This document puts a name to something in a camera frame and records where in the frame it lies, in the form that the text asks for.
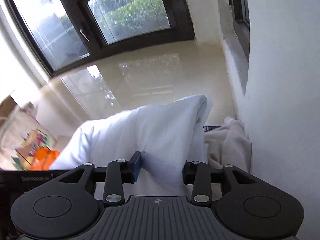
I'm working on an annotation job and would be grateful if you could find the orange object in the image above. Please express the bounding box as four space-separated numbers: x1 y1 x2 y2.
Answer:
31 147 60 171

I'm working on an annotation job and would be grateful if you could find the cream towel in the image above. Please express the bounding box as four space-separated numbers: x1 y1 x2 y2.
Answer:
204 117 252 172

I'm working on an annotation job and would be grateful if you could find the white garment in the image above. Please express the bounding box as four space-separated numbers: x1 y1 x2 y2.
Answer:
50 95 212 196

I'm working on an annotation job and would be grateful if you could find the dark framed window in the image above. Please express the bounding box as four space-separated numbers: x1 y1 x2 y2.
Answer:
4 0 195 77

